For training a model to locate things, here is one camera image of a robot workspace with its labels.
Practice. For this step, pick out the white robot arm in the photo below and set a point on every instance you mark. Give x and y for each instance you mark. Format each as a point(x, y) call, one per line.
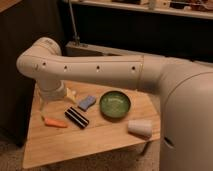
point(185, 89)

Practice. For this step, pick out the orange pepper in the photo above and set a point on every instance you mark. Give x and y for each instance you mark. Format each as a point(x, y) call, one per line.
point(54, 123)

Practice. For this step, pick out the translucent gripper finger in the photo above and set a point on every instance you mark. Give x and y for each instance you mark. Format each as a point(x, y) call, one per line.
point(42, 104)

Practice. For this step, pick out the blue sponge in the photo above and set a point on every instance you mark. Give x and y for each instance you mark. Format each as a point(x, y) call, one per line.
point(87, 102)

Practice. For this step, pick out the white paper cup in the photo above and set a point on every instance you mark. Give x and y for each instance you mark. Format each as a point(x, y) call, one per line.
point(140, 127)

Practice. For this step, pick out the yellow small object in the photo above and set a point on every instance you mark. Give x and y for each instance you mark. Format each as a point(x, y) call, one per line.
point(71, 95)

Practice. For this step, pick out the green bowl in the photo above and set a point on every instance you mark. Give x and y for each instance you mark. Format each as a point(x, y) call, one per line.
point(114, 104)

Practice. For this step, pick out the upper wooden shelf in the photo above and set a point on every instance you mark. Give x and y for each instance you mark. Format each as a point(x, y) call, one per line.
point(149, 6)

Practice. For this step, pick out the black striped rectangular box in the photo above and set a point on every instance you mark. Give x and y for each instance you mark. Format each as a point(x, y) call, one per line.
point(76, 117)

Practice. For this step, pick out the low white shelf beam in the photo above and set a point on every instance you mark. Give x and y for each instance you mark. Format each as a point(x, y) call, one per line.
point(92, 50)

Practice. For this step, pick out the metal pole stand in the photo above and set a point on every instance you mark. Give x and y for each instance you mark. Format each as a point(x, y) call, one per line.
point(76, 36)

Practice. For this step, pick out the wooden table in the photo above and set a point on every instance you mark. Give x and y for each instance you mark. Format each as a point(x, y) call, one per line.
point(47, 144)

